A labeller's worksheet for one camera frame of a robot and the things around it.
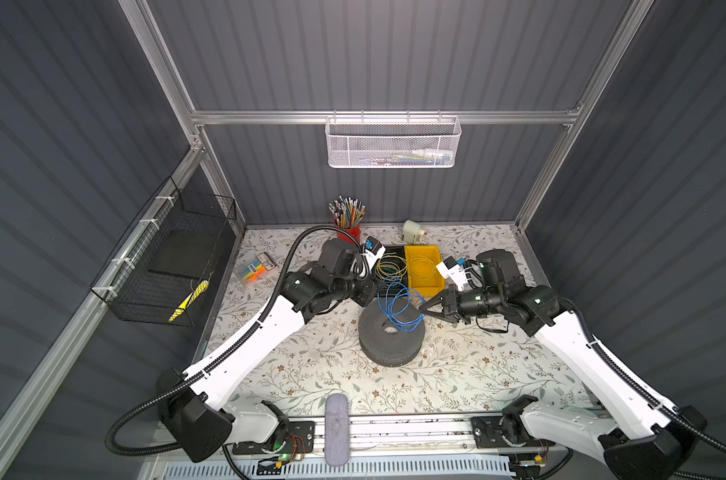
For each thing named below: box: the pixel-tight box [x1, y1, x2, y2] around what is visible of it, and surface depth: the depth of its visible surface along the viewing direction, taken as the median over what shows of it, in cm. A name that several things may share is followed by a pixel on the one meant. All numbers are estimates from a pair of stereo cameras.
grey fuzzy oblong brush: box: [324, 393, 350, 468], surface depth 74 cm
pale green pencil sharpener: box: [402, 219, 428, 245], surface depth 114 cm
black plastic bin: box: [374, 245, 409, 298], surface depth 103 cm
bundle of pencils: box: [328, 195, 366, 229], surface depth 110 cm
